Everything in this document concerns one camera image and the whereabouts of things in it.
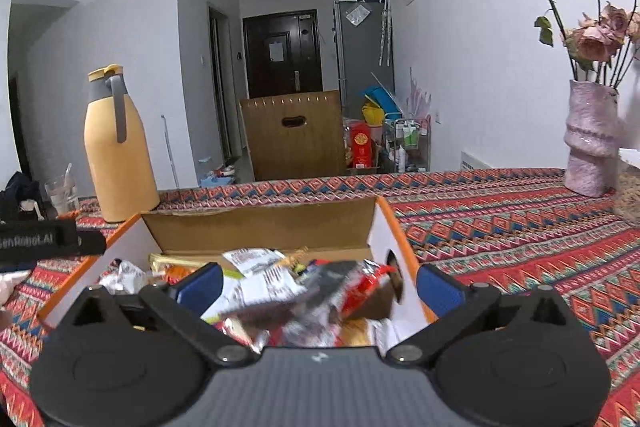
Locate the pink textured vase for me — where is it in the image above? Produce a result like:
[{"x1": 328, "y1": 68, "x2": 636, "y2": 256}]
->
[{"x1": 564, "y1": 80, "x2": 620, "y2": 197}]

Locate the black chair with clothes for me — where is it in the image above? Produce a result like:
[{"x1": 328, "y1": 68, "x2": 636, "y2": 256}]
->
[{"x1": 1, "y1": 171, "x2": 47, "y2": 222}]

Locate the grey refrigerator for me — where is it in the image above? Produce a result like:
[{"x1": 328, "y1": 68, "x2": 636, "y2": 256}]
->
[{"x1": 333, "y1": 0, "x2": 395, "y2": 119}]

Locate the clear container with seeds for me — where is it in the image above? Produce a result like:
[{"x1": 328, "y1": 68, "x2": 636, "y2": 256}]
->
[{"x1": 613, "y1": 148, "x2": 640, "y2": 229}]

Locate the red gift box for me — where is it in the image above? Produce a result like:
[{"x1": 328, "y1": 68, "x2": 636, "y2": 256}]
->
[{"x1": 349, "y1": 121, "x2": 373, "y2": 169}]

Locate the white silver snack packet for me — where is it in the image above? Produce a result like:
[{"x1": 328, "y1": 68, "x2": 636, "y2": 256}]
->
[{"x1": 200, "y1": 248, "x2": 307, "y2": 324}]

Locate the red silver snack packet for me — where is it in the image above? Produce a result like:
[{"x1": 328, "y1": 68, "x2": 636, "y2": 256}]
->
[{"x1": 211, "y1": 260, "x2": 399, "y2": 355}]

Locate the drinking glass with straw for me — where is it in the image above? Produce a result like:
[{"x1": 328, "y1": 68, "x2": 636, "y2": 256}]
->
[{"x1": 44, "y1": 162, "x2": 79, "y2": 216}]

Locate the orange gold snack bar packet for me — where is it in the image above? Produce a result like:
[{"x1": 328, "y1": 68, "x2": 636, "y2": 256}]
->
[{"x1": 149, "y1": 253, "x2": 220, "y2": 284}]

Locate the orange cardboard pumpkin box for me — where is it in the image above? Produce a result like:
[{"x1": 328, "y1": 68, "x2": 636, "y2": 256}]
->
[{"x1": 38, "y1": 197, "x2": 437, "y2": 338}]

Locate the dark entrance door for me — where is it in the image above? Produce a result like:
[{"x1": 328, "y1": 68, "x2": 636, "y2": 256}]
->
[{"x1": 243, "y1": 10, "x2": 323, "y2": 98}]

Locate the yellow thermos jug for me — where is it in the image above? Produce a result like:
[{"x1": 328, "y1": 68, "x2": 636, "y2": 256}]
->
[{"x1": 84, "y1": 64, "x2": 160, "y2": 223}]

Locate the dried pink roses bouquet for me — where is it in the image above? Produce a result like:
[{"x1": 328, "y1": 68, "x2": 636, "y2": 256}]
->
[{"x1": 500, "y1": 0, "x2": 640, "y2": 89}]

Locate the wire storage rack with bottles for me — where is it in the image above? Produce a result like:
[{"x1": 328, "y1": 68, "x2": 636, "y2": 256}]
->
[{"x1": 383, "y1": 116, "x2": 432, "y2": 173}]

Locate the wooden chair back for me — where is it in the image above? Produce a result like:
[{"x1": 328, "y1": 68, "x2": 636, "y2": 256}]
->
[{"x1": 240, "y1": 91, "x2": 347, "y2": 181}]

